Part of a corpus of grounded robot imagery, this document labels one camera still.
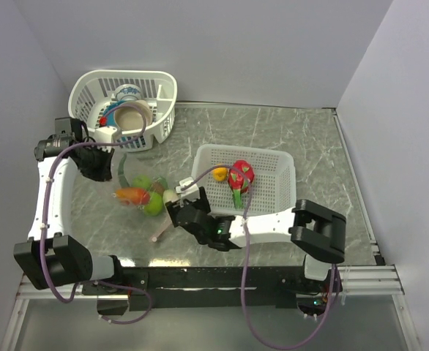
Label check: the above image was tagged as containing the white fake radish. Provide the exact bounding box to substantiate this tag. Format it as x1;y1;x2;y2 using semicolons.
163;189;179;203

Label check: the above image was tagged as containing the red fake dragon fruit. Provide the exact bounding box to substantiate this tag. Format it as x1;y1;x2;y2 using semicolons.
228;159;255;209

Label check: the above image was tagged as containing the clear zip top bag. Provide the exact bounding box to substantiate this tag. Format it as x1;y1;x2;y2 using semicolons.
113;153;172;244

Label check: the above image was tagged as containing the white perforated tray basket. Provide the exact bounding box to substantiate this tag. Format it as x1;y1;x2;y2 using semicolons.
191;144;296;216

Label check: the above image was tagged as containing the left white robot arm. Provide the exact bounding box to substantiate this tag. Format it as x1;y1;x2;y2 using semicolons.
13;117;126;294

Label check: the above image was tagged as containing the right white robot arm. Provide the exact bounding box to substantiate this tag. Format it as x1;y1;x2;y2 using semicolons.
165;187;346;292

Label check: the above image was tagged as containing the green fake apple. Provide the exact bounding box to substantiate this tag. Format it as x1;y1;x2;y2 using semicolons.
131;175;152;190
143;192;164;216

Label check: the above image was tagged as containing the brown fake kiwi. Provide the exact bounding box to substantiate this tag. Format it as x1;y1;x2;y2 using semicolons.
151;181;165;195

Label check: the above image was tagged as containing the red orange fake fruit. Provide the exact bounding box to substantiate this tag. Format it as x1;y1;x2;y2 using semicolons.
115;187;149;205

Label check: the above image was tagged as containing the blue plate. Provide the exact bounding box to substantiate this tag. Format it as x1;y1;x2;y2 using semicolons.
99;102;120;127

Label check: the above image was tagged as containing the beige bowl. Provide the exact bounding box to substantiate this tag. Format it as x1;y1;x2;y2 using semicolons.
114;100;153;131

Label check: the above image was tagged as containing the white slotted dish basket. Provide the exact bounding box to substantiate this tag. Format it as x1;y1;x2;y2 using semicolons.
68;69;178;152

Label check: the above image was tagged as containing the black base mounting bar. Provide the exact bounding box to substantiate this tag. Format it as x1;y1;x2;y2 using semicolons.
82;266;343;316

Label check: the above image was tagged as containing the blue white porcelain bowl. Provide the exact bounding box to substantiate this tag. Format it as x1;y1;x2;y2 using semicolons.
113;83;142;102

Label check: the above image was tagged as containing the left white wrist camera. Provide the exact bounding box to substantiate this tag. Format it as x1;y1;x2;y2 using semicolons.
93;126;122;149

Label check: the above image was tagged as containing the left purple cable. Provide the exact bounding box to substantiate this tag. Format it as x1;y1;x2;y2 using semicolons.
38;104;152;325

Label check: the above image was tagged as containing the purple cable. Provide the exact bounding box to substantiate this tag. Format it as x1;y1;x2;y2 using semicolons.
188;164;342;349
38;104;152;325

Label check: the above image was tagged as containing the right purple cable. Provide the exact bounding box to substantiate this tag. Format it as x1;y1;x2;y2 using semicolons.
188;164;342;349

